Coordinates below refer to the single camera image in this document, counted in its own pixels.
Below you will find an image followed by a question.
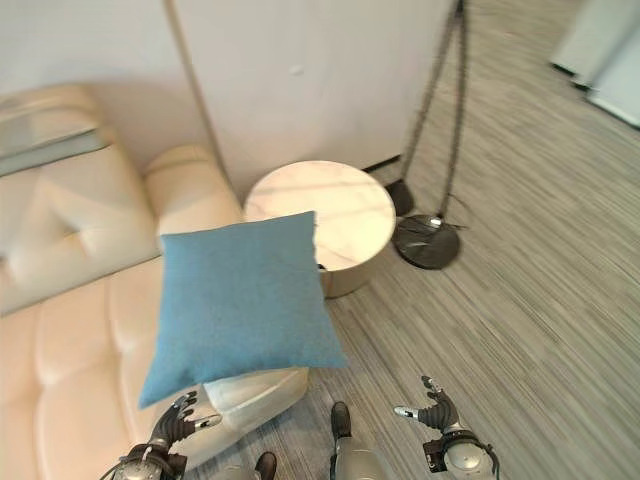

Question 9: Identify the white cabinet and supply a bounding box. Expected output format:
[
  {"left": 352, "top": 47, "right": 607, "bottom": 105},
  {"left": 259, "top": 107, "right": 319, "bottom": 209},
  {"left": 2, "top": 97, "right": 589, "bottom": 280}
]
[{"left": 548, "top": 0, "right": 640, "bottom": 127}]

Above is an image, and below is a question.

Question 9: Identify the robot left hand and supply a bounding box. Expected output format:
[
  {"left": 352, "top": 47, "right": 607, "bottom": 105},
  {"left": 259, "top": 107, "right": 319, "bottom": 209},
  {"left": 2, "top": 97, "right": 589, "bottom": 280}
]
[{"left": 147, "top": 390, "right": 223, "bottom": 450}]

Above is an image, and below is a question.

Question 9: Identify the blue square cushion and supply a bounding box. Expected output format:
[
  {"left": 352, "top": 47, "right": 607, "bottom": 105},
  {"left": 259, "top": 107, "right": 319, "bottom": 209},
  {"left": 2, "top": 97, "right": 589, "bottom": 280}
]
[{"left": 137, "top": 210, "right": 349, "bottom": 410}]

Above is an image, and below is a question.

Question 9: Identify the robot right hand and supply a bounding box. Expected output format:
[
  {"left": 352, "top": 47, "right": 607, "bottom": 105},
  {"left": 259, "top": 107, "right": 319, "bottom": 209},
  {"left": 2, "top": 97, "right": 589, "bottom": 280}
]
[{"left": 393, "top": 375, "right": 464, "bottom": 437}]

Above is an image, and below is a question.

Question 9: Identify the dark robot left foot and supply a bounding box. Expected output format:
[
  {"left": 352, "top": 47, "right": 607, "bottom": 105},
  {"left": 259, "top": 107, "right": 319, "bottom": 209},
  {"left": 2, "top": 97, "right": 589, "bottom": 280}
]
[{"left": 253, "top": 451, "right": 279, "bottom": 480}]

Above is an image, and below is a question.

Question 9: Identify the round white marble side table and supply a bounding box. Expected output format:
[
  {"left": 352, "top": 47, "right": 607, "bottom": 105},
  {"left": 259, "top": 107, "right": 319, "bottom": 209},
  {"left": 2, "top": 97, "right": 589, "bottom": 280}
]
[{"left": 243, "top": 159, "right": 397, "bottom": 300}]

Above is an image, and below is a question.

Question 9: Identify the cream leather sofa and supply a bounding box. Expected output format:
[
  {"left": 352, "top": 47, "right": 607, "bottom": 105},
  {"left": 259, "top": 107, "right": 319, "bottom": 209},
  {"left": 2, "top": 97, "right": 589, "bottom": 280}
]
[{"left": 0, "top": 82, "right": 310, "bottom": 480}]

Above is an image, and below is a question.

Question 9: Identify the black floor lamp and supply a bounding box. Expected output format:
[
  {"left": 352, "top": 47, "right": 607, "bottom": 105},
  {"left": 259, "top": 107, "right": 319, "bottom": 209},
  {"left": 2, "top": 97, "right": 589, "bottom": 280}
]
[{"left": 394, "top": 0, "right": 471, "bottom": 271}]

